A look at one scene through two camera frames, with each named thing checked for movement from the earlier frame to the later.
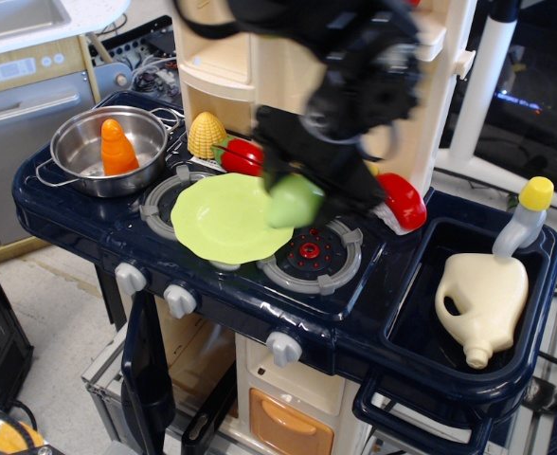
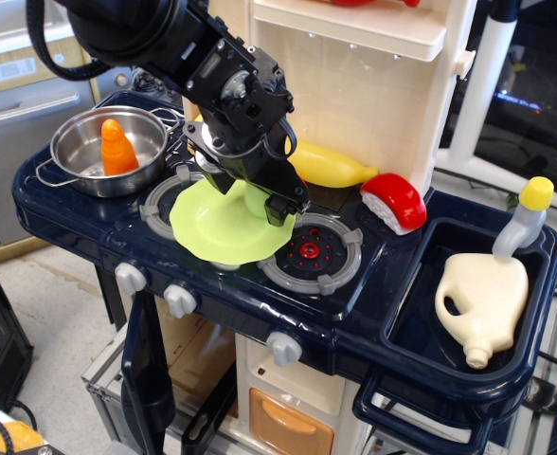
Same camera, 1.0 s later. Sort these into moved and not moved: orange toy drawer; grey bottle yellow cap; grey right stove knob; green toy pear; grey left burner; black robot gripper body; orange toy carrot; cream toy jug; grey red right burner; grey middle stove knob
Moved: green toy pear; black robot gripper body
Not moved: grey right stove knob; grey bottle yellow cap; cream toy jug; orange toy drawer; orange toy carrot; grey left burner; grey red right burner; grey middle stove knob
